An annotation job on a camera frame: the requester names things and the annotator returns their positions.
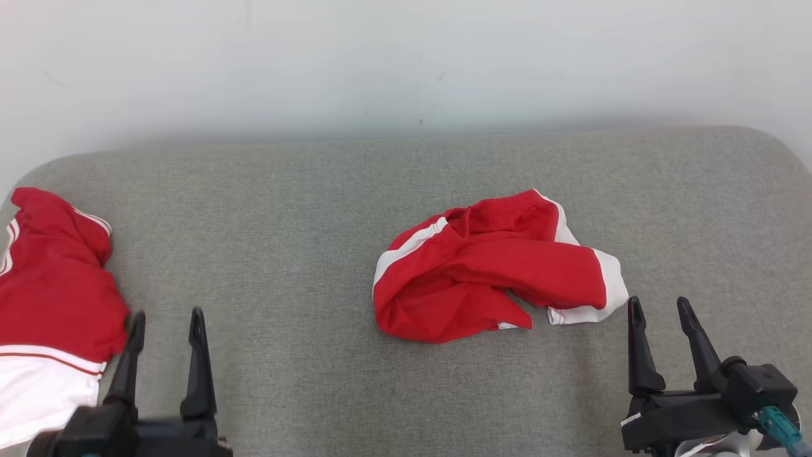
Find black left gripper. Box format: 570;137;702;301
103;307;233;457

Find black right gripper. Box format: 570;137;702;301
621;296;763;457

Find red and white basketball jersey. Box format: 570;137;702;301
0;187;131;448

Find right camera cable teal plug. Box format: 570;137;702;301
757;406;812;457

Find red shorts with white trim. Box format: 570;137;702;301
372;189;630;345

